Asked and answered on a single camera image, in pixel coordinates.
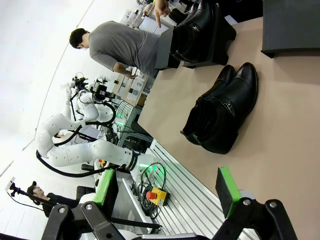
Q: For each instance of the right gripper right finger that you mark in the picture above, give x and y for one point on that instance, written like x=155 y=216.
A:
x=255 y=222

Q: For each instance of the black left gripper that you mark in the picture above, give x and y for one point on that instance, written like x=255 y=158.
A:
x=102 y=92

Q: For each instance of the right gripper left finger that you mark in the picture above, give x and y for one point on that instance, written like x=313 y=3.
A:
x=75 y=225

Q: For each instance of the black leather ankle shoe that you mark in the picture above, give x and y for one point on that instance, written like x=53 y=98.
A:
x=200 y=20
x=185 y=20
x=232 y=110
x=212 y=95

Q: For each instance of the thin white robot arm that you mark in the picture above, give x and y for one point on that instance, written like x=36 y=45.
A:
x=67 y=100

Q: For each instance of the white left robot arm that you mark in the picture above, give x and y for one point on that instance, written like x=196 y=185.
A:
x=72 y=155

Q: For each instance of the seated person in black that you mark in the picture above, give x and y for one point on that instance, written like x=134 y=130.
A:
x=53 y=200

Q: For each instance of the wide black shoe stand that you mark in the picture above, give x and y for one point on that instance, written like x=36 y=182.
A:
x=290 y=25

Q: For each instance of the person's right hand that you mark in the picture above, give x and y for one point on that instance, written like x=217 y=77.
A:
x=162 y=8

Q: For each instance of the white keypad device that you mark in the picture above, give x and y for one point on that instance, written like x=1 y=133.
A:
x=135 y=90

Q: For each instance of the man in grey t-shirt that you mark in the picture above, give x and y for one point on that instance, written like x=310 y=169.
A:
x=120 y=45

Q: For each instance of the black controller box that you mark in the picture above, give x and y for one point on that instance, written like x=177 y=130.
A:
x=137 y=144

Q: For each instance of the grey box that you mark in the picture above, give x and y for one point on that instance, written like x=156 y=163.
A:
x=164 y=47

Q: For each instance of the yellow emergency stop box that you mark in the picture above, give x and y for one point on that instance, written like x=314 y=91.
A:
x=157 y=196

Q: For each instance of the black low platform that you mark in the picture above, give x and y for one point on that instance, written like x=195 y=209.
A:
x=220 y=45

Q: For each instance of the black camera stand pole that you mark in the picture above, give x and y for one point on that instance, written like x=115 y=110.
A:
x=25 y=193

